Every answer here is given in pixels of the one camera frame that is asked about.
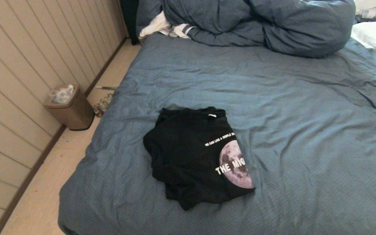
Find patterned cloth item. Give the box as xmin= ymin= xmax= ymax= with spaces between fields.
xmin=93 ymin=93 xmax=114 ymax=117

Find brown trash bin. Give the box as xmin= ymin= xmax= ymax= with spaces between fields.
xmin=44 ymin=84 xmax=95 ymax=131

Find blue bed sheet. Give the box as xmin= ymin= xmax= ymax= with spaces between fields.
xmin=57 ymin=33 xmax=376 ymax=235

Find white striped garment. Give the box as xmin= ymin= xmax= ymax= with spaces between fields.
xmin=138 ymin=11 xmax=195 ymax=39

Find clear plastic bin bag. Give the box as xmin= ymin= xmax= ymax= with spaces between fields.
xmin=49 ymin=85 xmax=75 ymax=104

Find black printed T-shirt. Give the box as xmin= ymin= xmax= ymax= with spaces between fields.
xmin=143 ymin=106 xmax=255 ymax=211

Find black bedside furniture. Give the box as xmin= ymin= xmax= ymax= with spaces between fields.
xmin=119 ymin=0 xmax=140 ymax=45

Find blue bunched duvet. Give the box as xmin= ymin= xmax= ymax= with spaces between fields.
xmin=136 ymin=0 xmax=356 ymax=58

